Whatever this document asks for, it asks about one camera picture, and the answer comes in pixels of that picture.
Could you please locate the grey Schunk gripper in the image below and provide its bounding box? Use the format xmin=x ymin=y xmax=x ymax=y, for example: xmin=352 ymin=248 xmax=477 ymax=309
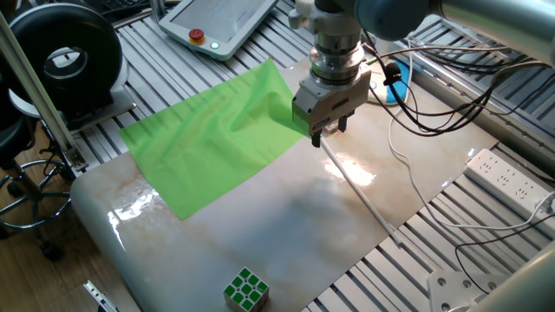
xmin=291 ymin=68 xmax=373 ymax=149

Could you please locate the green flag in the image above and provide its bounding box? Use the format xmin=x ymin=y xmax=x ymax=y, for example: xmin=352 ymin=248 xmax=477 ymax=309
xmin=119 ymin=58 xmax=402 ymax=248

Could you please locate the blue and white desk lamp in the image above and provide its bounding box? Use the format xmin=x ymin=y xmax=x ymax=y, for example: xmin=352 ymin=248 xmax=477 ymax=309
xmin=368 ymin=51 xmax=411 ymax=107

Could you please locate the marble pattern board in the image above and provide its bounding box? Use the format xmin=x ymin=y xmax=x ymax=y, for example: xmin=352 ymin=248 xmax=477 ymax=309
xmin=69 ymin=55 xmax=500 ymax=312

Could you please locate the grey teach pendant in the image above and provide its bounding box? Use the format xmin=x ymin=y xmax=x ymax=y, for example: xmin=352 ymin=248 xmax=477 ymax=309
xmin=158 ymin=0 xmax=281 ymax=62

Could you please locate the Rubik's cube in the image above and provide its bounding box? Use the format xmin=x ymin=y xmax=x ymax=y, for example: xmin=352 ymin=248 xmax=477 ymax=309
xmin=222 ymin=266 xmax=271 ymax=312

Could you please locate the white power strip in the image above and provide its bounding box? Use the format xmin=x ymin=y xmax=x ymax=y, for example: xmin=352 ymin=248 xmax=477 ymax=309
xmin=462 ymin=148 xmax=555 ymax=242

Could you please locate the black keyboard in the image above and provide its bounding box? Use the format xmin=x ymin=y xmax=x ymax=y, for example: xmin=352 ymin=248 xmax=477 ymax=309
xmin=101 ymin=0 xmax=148 ymax=12

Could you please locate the black swivel stool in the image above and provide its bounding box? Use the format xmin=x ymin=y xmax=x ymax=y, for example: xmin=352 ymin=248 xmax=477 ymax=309
xmin=0 ymin=81 xmax=75 ymax=263

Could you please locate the white lamp cable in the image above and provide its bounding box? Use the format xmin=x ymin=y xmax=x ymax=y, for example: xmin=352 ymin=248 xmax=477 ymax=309
xmin=387 ymin=38 xmax=555 ymax=231

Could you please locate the black gripper cable bundle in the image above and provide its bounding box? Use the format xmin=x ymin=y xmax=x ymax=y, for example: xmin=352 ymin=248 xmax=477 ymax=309
xmin=362 ymin=29 xmax=555 ymax=138

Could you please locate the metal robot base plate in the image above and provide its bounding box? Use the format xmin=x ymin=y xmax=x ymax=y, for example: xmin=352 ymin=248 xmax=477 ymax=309
xmin=427 ymin=270 xmax=517 ymax=312

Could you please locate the thin black cable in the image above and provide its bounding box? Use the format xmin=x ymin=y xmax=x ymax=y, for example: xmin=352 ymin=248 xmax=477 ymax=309
xmin=454 ymin=211 xmax=555 ymax=296

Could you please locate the black ring-shaped device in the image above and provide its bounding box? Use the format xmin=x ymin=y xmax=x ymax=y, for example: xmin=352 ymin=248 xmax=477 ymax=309
xmin=8 ymin=3 xmax=138 ymax=131

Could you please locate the aluminium bar with bracket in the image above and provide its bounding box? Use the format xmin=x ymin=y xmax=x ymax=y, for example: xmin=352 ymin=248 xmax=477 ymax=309
xmin=82 ymin=279 xmax=121 ymax=312

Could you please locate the aluminium profile post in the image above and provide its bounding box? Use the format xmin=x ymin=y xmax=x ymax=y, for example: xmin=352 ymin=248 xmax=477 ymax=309
xmin=0 ymin=10 xmax=90 ymax=172

